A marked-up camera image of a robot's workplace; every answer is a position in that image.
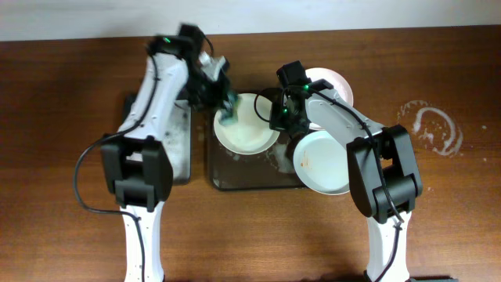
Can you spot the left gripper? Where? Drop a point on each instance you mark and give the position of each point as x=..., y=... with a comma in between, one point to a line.
x=221, y=99

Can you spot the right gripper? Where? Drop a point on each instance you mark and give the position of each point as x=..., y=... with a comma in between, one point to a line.
x=289, y=128

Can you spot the green yellow sponge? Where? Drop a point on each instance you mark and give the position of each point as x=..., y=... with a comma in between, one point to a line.
x=228, y=111

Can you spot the pale green plate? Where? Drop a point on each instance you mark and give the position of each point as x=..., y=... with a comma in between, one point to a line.
x=321, y=163

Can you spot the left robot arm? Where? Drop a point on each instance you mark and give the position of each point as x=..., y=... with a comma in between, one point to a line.
x=137, y=168

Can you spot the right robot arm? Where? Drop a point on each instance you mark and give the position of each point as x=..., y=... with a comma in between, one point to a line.
x=383, y=174

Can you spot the black soapy water tray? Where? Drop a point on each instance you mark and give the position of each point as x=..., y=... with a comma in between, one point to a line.
x=176, y=129

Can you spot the dark brown serving tray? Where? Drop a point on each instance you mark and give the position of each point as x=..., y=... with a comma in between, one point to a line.
x=267, y=170

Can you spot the pink white plate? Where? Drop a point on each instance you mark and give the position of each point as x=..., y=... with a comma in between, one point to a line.
x=341, y=89

